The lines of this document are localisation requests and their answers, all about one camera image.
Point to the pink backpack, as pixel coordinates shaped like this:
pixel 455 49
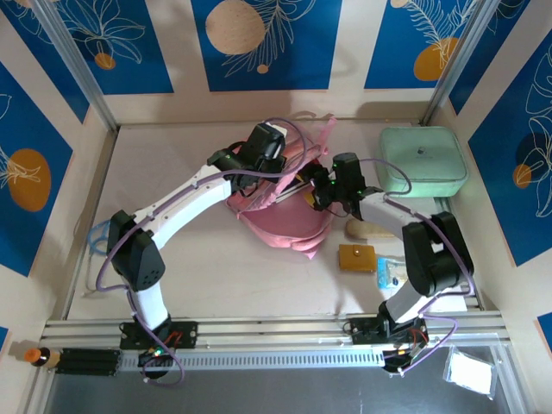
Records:
pixel 280 224

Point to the beige oval stone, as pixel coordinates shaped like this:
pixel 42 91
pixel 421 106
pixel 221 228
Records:
pixel 362 228

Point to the blue white tissue packet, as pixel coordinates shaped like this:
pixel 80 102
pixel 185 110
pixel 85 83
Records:
pixel 390 271

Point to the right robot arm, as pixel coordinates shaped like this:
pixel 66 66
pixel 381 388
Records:
pixel 388 215

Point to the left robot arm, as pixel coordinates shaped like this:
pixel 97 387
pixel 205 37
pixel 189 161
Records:
pixel 190 198

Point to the clear bag with white card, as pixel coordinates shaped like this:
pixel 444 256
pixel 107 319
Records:
pixel 470 373

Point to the mint green zip case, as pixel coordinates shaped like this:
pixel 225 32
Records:
pixel 418 151

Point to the tan leather wallet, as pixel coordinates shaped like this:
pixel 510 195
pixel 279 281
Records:
pixel 355 259

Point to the black controller board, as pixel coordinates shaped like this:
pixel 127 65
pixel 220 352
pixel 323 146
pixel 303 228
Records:
pixel 156 355
pixel 405 355

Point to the black ribbed block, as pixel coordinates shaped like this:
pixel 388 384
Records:
pixel 86 362

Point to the brown bottle with orange cap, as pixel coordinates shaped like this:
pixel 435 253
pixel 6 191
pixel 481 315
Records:
pixel 41 357

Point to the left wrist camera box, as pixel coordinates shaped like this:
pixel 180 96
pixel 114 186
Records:
pixel 278 128

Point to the aluminium rail frame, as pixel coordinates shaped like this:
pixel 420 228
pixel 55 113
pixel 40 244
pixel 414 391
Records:
pixel 267 328

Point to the aluminium corner post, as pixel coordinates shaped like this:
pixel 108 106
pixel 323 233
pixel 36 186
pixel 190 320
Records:
pixel 86 82
pixel 448 73

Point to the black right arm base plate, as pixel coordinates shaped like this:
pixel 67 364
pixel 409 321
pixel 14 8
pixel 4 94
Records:
pixel 362 332

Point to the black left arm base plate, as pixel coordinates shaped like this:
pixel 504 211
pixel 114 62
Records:
pixel 185 334

